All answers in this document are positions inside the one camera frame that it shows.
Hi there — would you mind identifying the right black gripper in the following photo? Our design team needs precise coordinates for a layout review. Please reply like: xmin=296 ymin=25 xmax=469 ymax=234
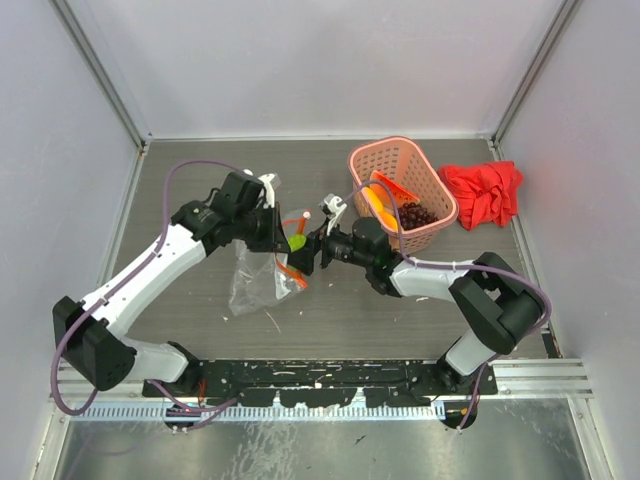
xmin=282 ymin=217 xmax=372 ymax=277

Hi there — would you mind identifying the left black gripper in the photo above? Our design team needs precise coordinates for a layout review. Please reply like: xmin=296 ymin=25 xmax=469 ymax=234
xmin=235 ymin=201 xmax=291 ymax=253

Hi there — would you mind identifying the green toy custard apple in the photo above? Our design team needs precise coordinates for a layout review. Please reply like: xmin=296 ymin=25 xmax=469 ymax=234
xmin=287 ymin=233 xmax=307 ymax=253

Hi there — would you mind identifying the clear orange zip top bag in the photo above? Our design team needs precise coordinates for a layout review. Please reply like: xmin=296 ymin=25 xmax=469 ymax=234
xmin=229 ymin=241 xmax=308 ymax=316

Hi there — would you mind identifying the pink plastic basket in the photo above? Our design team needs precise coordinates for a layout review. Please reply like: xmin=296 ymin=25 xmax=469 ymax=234
xmin=348 ymin=136 xmax=459 ymax=253

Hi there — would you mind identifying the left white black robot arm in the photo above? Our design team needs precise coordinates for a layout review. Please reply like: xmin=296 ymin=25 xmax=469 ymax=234
xmin=53 ymin=171 xmax=289 ymax=396

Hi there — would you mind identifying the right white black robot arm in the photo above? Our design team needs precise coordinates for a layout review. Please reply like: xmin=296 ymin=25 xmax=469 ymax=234
xmin=287 ymin=217 xmax=549 ymax=394

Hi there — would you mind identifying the orange toy fruit slice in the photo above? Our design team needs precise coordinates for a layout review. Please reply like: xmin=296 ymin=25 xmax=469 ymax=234
xmin=362 ymin=185 xmax=398 ymax=232

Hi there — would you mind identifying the toy watermelon slice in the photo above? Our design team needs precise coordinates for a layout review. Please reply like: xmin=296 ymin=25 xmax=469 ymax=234
xmin=370 ymin=170 xmax=420 ymax=204

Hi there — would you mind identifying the purple toy grape bunch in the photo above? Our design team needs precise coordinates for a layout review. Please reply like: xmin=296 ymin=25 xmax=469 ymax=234
xmin=398 ymin=202 xmax=439 ymax=231

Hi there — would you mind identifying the red crumpled cloth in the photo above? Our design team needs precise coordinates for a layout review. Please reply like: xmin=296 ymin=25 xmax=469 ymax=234
xmin=438 ymin=161 xmax=524 ymax=231

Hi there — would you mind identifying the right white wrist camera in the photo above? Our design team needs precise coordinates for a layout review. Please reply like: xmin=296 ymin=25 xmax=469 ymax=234
xmin=319 ymin=193 xmax=347 ymax=235

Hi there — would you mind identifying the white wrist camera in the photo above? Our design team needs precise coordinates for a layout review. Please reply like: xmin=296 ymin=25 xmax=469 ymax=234
xmin=319 ymin=193 xmax=347 ymax=235
xmin=241 ymin=169 xmax=280 ymax=209

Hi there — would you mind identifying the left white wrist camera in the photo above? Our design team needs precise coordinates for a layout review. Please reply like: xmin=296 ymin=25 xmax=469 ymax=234
xmin=241 ymin=169 xmax=280 ymax=209

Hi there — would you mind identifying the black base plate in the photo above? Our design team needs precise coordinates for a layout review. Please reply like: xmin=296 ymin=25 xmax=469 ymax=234
xmin=161 ymin=360 xmax=498 ymax=408

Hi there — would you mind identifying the grey slotted cable duct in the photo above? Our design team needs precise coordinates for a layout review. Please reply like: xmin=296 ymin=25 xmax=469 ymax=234
xmin=73 ymin=401 xmax=446 ymax=424

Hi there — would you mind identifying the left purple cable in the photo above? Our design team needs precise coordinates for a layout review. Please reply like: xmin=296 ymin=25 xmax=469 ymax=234
xmin=49 ymin=159 xmax=251 ymax=416

